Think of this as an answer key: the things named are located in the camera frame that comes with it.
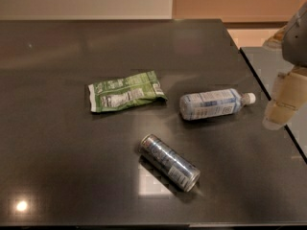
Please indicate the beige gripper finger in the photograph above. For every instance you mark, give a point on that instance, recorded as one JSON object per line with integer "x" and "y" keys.
{"x": 289, "y": 94}
{"x": 275, "y": 41}

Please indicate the silver blue redbull can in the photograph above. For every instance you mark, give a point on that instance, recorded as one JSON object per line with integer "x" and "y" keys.
{"x": 184, "y": 174}

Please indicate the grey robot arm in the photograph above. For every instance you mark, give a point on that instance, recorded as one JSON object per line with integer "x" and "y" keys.
{"x": 294, "y": 44}

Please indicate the clear plastic water bottle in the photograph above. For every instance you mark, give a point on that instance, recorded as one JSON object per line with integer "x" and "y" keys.
{"x": 216, "y": 103}

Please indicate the green snack bag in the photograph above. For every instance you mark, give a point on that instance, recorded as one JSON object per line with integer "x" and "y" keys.
{"x": 121, "y": 94}

